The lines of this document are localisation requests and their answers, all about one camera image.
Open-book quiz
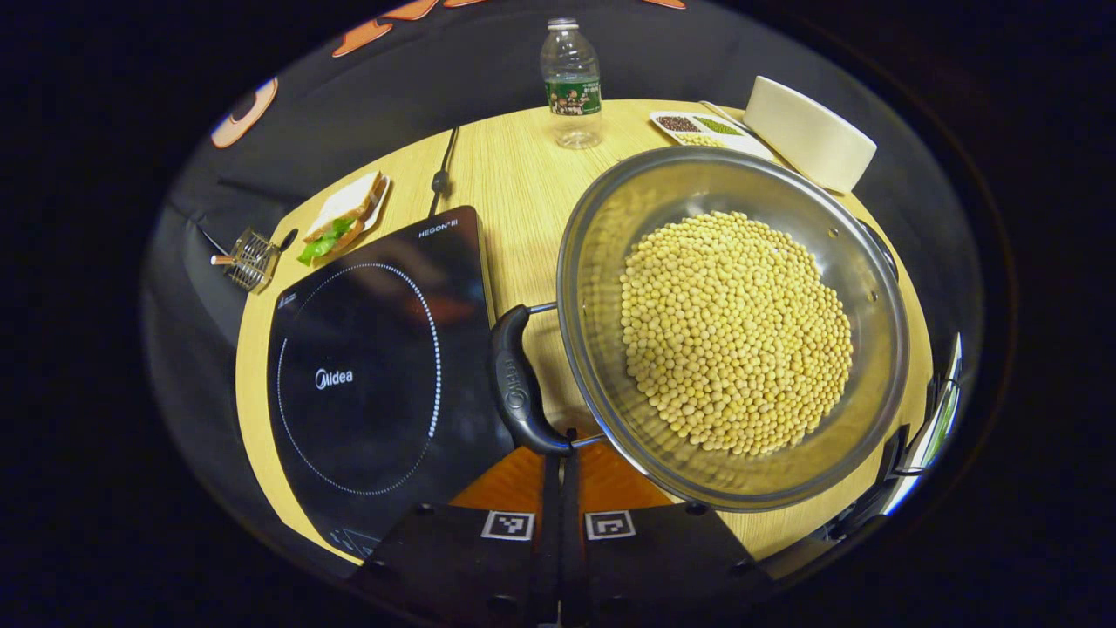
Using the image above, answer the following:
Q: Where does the pile of soybeans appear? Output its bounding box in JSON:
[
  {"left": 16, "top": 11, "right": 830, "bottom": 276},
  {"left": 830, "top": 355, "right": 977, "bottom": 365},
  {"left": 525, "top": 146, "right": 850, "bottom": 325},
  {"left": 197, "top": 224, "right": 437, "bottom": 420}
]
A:
[{"left": 620, "top": 210, "right": 854, "bottom": 458}]

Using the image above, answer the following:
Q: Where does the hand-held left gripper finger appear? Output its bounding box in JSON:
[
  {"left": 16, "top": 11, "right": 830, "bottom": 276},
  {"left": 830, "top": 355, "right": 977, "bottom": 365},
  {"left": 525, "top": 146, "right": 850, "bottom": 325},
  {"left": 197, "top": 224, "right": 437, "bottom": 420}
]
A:
[
  {"left": 562, "top": 439, "right": 774, "bottom": 628},
  {"left": 347, "top": 445, "right": 564, "bottom": 628}
]

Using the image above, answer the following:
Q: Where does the white divided dish of beans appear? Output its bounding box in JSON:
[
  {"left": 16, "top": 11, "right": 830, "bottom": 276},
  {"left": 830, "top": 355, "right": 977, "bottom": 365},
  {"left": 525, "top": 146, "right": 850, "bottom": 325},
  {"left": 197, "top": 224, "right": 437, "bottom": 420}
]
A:
[{"left": 650, "top": 111, "right": 777, "bottom": 162}]

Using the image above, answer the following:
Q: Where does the small metal wire holder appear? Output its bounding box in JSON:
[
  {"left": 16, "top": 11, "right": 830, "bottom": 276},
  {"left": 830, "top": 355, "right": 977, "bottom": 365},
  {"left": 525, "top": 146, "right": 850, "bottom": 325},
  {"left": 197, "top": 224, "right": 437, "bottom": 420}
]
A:
[{"left": 210, "top": 227, "right": 282, "bottom": 294}]

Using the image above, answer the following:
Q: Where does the white toaster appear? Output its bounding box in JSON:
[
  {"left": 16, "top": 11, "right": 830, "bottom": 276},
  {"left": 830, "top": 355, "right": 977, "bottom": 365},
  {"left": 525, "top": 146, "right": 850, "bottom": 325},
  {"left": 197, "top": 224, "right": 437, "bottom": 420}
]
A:
[{"left": 743, "top": 76, "right": 878, "bottom": 195}]

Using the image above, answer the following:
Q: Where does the black power cable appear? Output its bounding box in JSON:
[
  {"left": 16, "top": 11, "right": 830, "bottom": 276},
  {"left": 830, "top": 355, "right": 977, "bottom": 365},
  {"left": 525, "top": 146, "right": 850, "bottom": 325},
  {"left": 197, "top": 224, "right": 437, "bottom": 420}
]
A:
[{"left": 427, "top": 126, "right": 460, "bottom": 217}]

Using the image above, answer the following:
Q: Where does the small white plate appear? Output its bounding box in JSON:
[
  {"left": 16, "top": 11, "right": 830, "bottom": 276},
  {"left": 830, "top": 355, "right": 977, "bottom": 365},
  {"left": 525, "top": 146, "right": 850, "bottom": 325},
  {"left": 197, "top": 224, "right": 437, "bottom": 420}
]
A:
[{"left": 307, "top": 171, "right": 391, "bottom": 254}]

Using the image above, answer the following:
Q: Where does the sandwich with lettuce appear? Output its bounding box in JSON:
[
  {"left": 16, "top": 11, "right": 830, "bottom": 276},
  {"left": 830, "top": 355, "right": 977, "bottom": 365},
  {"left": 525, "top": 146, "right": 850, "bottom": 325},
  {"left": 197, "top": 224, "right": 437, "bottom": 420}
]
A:
[{"left": 296, "top": 173, "right": 386, "bottom": 267}]

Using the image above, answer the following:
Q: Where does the clear plastic water bottle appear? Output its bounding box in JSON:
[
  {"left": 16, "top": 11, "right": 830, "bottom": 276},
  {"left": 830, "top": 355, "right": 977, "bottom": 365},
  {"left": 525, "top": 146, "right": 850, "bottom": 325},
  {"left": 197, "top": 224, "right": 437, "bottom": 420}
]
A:
[{"left": 540, "top": 17, "right": 603, "bottom": 150}]

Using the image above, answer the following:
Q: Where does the black induction cooktop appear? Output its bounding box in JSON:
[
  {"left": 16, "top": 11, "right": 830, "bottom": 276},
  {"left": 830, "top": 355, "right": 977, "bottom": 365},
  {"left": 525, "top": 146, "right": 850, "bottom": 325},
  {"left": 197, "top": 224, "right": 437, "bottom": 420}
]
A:
[{"left": 266, "top": 206, "right": 517, "bottom": 559}]

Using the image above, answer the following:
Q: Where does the steel pot with black handles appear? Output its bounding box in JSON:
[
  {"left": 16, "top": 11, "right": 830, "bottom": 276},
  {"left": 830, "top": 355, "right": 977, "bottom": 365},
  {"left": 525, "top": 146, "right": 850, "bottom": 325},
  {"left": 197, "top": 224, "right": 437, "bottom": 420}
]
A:
[{"left": 488, "top": 146, "right": 910, "bottom": 513}]

